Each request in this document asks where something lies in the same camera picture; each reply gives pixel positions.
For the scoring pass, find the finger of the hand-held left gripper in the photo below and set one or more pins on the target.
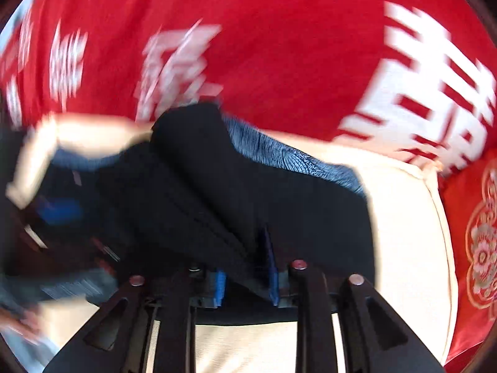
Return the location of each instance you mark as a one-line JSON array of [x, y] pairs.
[[62, 209]]

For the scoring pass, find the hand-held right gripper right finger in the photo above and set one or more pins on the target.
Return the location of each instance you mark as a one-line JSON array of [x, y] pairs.
[[272, 276]]

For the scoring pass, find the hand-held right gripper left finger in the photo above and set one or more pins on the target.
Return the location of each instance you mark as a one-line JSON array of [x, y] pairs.
[[220, 287]]

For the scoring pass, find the black pants with blue stripes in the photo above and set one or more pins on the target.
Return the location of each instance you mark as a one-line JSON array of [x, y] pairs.
[[186, 186]]

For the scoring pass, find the cream cloth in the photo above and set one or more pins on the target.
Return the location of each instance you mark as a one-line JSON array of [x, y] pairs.
[[403, 241]]

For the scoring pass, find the red cushion with gold print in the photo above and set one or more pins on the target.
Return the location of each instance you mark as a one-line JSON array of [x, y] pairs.
[[477, 248]]

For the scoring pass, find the red printed blanket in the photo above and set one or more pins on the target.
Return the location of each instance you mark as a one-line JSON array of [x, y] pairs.
[[291, 46]]

